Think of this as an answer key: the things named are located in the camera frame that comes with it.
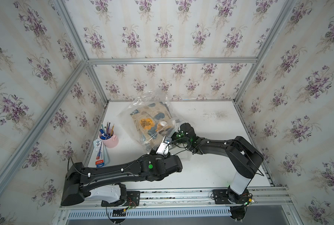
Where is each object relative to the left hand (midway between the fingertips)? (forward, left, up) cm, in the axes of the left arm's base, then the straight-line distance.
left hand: (163, 150), depth 73 cm
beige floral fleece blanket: (+23, +7, -6) cm, 24 cm away
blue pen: (+13, +37, -8) cm, 40 cm away
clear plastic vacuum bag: (+54, +15, -14) cm, 57 cm away
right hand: (+11, +1, -3) cm, 12 cm away
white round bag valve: (+20, 0, -3) cm, 20 cm away
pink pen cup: (+11, +33, -7) cm, 36 cm away
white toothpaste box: (-1, +38, -14) cm, 40 cm away
